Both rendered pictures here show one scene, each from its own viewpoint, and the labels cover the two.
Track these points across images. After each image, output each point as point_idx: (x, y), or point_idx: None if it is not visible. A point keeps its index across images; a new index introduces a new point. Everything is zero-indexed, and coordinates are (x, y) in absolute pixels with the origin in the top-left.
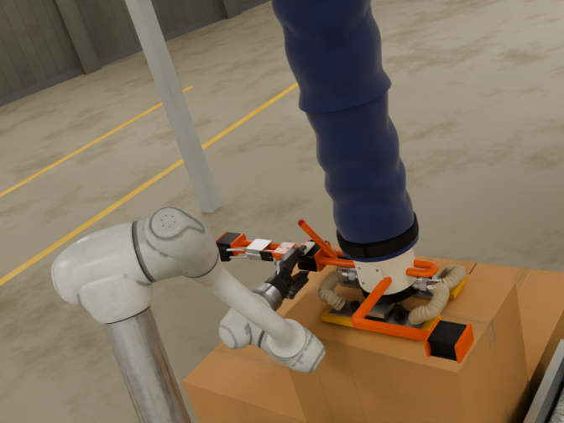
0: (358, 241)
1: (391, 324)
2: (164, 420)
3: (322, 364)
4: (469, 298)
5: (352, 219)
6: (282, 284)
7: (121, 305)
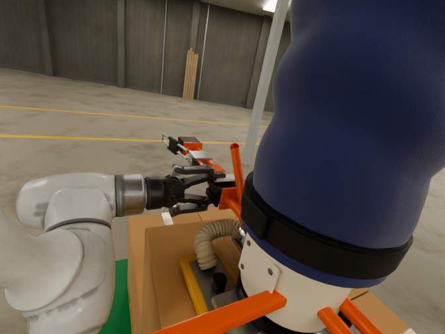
0: (269, 199)
1: None
2: None
3: (150, 307)
4: None
5: (283, 147)
6: (157, 191)
7: None
